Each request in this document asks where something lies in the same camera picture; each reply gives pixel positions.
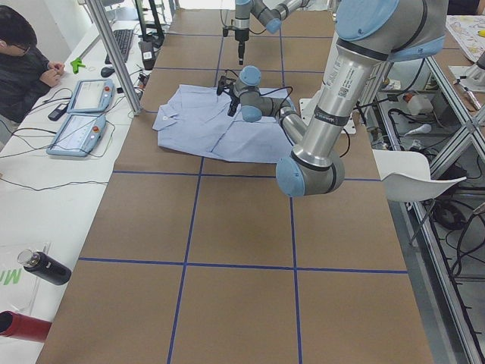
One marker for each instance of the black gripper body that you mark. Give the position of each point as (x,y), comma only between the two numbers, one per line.
(240,36)
(234,101)

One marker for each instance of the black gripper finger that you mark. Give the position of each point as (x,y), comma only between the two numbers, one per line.
(241,52)
(232,111)

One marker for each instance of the aluminium frame post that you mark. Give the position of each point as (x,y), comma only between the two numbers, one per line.
(100,19)

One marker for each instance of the upper teach pendant tablet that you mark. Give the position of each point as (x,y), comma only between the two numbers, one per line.
(91,96)

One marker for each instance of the red bottle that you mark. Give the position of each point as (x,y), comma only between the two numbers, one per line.
(24,327)

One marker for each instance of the lower teach pendant tablet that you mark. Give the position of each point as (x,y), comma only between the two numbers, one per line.
(78,135)

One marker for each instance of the blue striped button shirt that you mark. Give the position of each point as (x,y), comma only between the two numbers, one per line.
(195,121)

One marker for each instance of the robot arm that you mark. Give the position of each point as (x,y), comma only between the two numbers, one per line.
(270,19)
(367,33)

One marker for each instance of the black water bottle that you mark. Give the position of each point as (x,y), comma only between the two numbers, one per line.
(44,267)

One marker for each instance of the black phone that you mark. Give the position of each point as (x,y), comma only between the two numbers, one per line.
(58,112)

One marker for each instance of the white plastic chair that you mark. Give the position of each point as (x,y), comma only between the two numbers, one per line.
(406,176)

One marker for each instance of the green plastic tool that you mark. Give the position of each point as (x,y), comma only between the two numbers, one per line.
(76,64)

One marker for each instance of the black computer mouse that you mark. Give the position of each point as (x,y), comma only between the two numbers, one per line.
(107,71)

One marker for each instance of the seated person in black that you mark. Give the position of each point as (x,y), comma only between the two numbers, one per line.
(26,74)

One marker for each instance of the black keyboard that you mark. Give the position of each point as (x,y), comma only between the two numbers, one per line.
(124,38)

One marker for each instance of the teach pendant tablet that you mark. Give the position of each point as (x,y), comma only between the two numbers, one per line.
(78,135)
(91,96)

